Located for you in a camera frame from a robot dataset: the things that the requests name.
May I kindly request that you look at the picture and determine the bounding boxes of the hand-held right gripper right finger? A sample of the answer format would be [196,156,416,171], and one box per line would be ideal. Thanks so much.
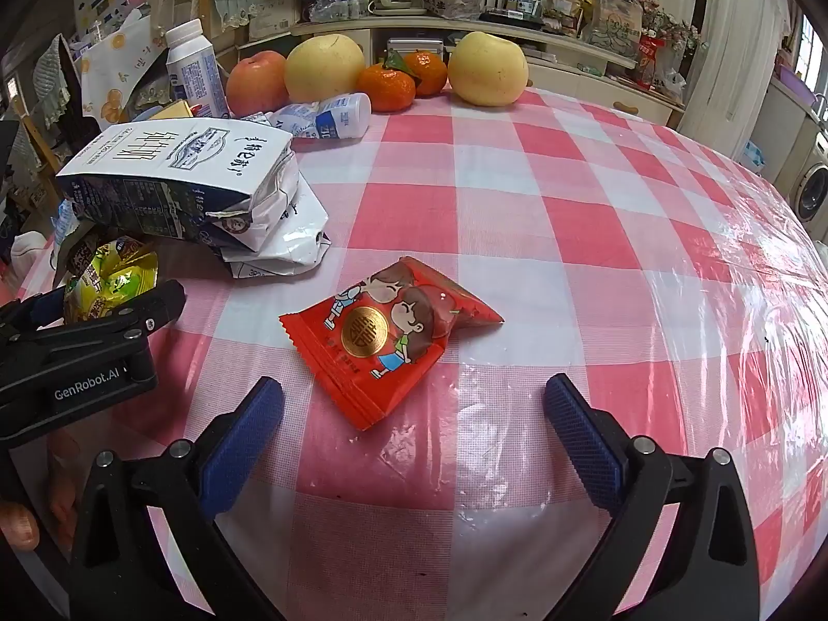
[542,373,761,621]

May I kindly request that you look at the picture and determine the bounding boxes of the white milk bottle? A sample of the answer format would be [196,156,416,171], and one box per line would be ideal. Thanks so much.
[165,19,230,119]

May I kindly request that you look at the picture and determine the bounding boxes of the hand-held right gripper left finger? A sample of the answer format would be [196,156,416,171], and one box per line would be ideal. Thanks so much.
[68,375,286,621]

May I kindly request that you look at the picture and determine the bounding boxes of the white printed plastic bag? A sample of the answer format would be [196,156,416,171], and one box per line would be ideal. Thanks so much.
[582,0,644,56]

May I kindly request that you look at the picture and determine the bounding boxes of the crushed plastic bottle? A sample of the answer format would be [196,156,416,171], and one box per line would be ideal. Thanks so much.
[262,92,373,141]

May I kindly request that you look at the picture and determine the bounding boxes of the white cushion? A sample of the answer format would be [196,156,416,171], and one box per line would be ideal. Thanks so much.
[11,229,51,268]

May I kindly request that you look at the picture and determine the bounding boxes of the small yellow pear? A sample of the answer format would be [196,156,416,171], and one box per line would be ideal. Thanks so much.
[448,31,528,107]

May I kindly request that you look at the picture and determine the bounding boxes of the chair with lace cover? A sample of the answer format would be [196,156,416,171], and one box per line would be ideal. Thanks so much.
[32,32,82,130]

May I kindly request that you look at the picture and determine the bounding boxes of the cream television cabinet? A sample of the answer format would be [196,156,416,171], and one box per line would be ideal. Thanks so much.
[236,13,687,130]

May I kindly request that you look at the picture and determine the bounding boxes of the blue white milk carton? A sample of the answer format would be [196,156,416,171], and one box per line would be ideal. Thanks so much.
[55,117,302,253]

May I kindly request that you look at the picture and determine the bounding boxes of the large yellow pear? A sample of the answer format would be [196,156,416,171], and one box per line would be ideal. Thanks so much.
[285,32,367,105]

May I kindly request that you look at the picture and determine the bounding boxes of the red apple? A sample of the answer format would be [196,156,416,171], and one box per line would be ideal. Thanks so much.
[225,50,290,119]

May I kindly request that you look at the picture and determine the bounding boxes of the pack of water bottles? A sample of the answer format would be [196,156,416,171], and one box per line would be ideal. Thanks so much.
[310,0,363,22]

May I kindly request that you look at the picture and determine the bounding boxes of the blue cartoon wipes packet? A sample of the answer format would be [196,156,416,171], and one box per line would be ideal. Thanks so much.
[55,199,82,247]

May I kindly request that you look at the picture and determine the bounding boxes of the white printed sack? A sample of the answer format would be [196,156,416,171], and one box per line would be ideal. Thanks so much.
[249,0,302,40]

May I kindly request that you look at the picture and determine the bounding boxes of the orange print tablecloth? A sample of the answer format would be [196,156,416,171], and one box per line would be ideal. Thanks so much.
[79,9,170,127]

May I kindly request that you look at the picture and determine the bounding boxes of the white lace covered air conditioner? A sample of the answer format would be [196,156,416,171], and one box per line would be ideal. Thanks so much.
[679,0,803,162]

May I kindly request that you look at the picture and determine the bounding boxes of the yellow green snack packet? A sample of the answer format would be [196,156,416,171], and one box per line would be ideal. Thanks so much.
[65,238,159,324]

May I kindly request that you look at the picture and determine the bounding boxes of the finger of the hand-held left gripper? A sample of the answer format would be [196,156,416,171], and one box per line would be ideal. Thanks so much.
[0,279,187,376]
[0,288,69,337]

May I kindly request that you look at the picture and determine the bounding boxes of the silver case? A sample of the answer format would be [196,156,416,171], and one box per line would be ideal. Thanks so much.
[387,39,447,69]

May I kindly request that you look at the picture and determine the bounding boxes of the white washing machine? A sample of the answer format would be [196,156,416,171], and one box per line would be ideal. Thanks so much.
[790,129,828,240]

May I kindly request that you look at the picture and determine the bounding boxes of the person's left hand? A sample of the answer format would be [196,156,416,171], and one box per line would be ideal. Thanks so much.
[0,430,88,554]

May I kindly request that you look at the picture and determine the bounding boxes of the red cartoon snack packet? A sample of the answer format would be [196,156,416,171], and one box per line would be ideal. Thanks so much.
[278,256,506,432]

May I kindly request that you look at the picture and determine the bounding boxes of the red white checked tablecloth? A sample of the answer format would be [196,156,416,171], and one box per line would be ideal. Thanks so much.
[13,87,828,621]

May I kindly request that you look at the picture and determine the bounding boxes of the purple basin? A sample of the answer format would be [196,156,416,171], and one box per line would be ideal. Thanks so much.
[776,65,824,105]

